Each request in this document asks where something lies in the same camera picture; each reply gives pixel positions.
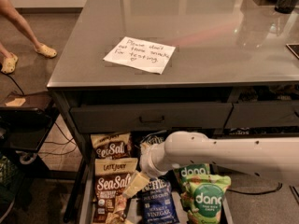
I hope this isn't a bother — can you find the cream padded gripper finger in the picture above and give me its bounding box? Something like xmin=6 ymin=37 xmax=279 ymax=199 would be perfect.
xmin=122 ymin=171 xmax=150 ymax=198

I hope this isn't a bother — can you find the brown seasalt chip bag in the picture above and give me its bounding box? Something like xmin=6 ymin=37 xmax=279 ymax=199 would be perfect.
xmin=91 ymin=133 xmax=133 ymax=160
xmin=93 ymin=158 xmax=137 ymax=224

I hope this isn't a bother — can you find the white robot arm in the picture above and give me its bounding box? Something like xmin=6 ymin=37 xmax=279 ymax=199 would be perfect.
xmin=139 ymin=132 xmax=299 ymax=187

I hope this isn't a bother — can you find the open middle drawer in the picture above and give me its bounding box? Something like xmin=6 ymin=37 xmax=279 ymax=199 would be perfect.
xmin=78 ymin=131 xmax=235 ymax=224

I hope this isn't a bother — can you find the front blue Kettle chip bag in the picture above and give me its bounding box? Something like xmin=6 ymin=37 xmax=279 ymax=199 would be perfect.
xmin=141 ymin=177 xmax=179 ymax=224

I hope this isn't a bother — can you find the blue kettle chip bag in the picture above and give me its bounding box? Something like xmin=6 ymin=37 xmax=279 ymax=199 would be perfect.
xmin=140 ymin=130 xmax=167 ymax=150
xmin=141 ymin=177 xmax=179 ymax=224

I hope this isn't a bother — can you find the middle green Dang chip bag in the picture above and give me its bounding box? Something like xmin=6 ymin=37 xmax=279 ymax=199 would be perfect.
xmin=174 ymin=163 xmax=210 ymax=191

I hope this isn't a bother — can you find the green dang chip bag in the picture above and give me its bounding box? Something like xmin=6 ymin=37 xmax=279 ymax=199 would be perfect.
xmin=174 ymin=163 xmax=210 ymax=191
xmin=184 ymin=175 xmax=231 ymax=224

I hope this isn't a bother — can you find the rear blue Kettle chip bag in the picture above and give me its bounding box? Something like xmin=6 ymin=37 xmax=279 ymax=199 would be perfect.
xmin=140 ymin=130 xmax=167 ymax=150

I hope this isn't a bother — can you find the front green Dang chip bag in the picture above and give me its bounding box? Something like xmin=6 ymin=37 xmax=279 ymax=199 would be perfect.
xmin=184 ymin=175 xmax=231 ymax=224

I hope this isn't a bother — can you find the top left grey drawer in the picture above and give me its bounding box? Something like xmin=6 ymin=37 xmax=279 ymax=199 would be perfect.
xmin=70 ymin=103 xmax=233 ymax=133

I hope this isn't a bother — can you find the grey drawer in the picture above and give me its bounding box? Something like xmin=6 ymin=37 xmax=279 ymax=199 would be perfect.
xmin=226 ymin=101 xmax=299 ymax=129
xmin=70 ymin=103 xmax=233 ymax=133

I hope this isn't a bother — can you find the top right grey drawer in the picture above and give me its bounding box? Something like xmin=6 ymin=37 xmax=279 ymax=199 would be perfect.
xmin=226 ymin=101 xmax=299 ymax=129

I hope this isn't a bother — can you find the dark tablet on counter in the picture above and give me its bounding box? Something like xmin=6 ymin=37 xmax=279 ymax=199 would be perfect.
xmin=286 ymin=44 xmax=299 ymax=60

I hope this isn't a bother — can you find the white handwritten paper note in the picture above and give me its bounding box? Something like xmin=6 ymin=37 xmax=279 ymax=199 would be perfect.
xmin=104 ymin=36 xmax=176 ymax=75

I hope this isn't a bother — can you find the green crate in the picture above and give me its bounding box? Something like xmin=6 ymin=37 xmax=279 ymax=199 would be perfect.
xmin=0 ymin=154 xmax=24 ymax=203

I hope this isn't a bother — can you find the black side cart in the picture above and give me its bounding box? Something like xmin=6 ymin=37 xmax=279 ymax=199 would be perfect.
xmin=0 ymin=91 xmax=59 ymax=177

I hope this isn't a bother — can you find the person with yellow clogs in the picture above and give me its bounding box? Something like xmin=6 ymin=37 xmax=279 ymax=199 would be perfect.
xmin=0 ymin=0 xmax=57 ymax=75

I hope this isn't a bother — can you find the black floor cable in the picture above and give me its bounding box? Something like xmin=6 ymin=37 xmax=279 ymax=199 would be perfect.
xmin=227 ymin=182 xmax=284 ymax=196

